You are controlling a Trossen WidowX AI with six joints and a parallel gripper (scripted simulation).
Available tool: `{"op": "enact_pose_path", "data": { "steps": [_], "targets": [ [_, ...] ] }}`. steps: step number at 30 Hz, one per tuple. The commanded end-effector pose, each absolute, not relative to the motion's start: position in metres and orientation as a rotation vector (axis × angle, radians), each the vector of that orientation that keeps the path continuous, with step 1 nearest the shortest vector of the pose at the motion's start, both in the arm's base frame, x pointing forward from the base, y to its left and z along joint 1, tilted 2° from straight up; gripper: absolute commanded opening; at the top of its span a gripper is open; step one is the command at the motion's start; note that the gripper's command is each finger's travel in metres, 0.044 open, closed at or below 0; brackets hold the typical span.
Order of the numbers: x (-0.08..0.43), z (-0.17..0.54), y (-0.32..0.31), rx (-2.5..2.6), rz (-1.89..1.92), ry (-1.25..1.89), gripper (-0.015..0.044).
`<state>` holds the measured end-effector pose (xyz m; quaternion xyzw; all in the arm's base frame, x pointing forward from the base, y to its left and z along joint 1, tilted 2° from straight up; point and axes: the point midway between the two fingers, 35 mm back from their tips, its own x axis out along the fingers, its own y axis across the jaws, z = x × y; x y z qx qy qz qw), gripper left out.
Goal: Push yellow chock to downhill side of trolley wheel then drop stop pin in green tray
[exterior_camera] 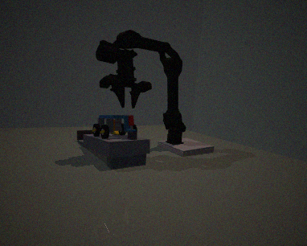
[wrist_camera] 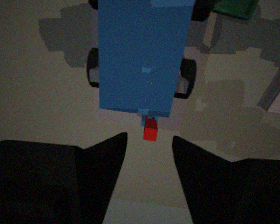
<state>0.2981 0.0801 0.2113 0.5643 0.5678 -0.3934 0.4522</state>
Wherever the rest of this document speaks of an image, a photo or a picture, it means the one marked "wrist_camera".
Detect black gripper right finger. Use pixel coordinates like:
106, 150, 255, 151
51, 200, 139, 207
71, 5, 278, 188
172, 136, 280, 224

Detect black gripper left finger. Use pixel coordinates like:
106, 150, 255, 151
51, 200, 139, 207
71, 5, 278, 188
0, 132, 128, 224

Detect green tray walls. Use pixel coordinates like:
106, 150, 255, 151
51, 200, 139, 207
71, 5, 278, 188
212, 0, 259, 20

